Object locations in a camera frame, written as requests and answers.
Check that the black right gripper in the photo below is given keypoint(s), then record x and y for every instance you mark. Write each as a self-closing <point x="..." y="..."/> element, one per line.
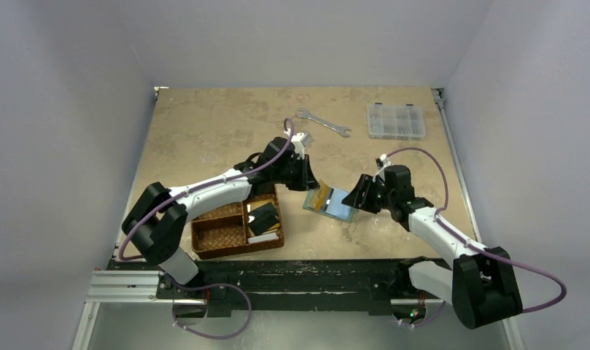
<point x="368" y="192"/>

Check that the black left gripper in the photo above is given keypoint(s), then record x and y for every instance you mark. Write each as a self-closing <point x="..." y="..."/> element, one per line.
<point x="306" y="181"/>

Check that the gold card with stripe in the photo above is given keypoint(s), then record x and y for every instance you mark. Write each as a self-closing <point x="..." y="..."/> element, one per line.
<point x="321" y="197"/>

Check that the teal leather card holder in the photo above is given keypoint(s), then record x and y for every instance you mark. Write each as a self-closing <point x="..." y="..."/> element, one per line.
<point x="336" y="209"/>

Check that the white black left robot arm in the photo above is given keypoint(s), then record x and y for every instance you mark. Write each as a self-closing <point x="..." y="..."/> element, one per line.
<point x="156" y="221"/>

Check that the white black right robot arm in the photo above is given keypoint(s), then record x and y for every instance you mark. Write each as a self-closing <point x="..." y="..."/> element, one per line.
<point x="477" y="281"/>

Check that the black card in basket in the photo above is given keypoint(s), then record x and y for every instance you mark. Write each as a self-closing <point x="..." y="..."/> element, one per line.
<point x="262" y="217"/>

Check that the stack of cards in basket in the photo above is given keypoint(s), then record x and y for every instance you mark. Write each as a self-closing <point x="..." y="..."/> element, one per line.
<point x="272" y="236"/>

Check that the silver open-end wrench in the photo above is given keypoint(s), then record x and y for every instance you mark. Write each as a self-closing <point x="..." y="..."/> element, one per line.
<point x="303" y="113"/>

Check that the clear plastic organizer box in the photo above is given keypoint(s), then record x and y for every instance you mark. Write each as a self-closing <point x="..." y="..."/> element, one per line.
<point x="404" y="122"/>

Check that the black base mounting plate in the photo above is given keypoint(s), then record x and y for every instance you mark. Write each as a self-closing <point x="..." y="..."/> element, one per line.
<point x="307" y="285"/>

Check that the brown woven divided basket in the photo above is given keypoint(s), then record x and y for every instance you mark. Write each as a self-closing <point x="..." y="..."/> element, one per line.
<point x="224" y="231"/>

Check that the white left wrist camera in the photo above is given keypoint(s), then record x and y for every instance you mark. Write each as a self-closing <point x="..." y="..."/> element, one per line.
<point x="300" y="141"/>

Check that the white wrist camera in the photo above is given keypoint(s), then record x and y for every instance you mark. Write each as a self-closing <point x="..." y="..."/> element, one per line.
<point x="300" y="141"/>
<point x="382" y="162"/>

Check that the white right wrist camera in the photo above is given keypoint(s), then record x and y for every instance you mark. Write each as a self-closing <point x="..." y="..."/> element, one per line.
<point x="382" y="162"/>

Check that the aluminium frame rail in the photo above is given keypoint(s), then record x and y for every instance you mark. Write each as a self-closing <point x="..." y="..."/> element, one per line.
<point x="122" y="311"/>

